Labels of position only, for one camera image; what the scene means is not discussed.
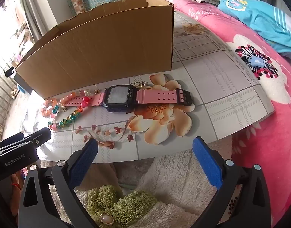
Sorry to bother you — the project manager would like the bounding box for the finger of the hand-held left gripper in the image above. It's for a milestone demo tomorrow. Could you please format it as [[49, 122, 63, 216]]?
[[0, 133, 32, 149], [23, 127, 52, 148]]

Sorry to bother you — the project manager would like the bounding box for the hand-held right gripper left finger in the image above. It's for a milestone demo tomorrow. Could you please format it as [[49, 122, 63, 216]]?
[[17, 138, 99, 228]]

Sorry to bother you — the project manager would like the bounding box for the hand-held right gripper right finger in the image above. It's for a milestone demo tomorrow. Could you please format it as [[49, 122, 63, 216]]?
[[191, 136, 272, 228]]

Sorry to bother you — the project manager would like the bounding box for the colourful bead bracelet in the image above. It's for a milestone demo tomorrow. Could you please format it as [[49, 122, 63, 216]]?
[[48, 89, 92, 131]]

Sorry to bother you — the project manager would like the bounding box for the orange bead bracelet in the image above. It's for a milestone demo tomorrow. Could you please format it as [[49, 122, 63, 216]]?
[[40, 97, 58, 119]]

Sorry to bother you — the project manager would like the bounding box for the pink strap digital watch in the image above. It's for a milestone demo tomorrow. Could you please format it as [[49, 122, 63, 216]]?
[[62, 85, 194, 113]]

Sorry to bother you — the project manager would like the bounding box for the brown cardboard box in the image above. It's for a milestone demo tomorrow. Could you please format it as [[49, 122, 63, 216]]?
[[15, 0, 175, 99]]

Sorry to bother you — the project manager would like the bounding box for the white fluffy robe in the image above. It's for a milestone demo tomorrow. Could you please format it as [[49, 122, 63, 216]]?
[[38, 140, 234, 228]]

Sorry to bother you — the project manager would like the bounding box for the dark cabinet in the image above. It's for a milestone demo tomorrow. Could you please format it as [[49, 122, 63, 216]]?
[[14, 72, 33, 95]]

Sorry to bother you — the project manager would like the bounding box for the metal balcony railing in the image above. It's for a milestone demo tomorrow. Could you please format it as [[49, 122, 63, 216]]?
[[0, 57, 20, 136]]

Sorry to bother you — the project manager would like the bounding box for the pearl brooch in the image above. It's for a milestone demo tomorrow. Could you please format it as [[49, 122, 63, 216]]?
[[99, 214, 114, 226]]

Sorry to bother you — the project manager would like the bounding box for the pink floral blanket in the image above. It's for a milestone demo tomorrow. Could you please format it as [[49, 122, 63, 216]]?
[[160, 0, 291, 228]]

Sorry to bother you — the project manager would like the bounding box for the grey curtain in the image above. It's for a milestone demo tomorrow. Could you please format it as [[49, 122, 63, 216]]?
[[16, 0, 58, 44]]

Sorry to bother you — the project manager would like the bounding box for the blue garment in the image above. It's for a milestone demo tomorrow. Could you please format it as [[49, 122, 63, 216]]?
[[218, 0, 291, 61]]

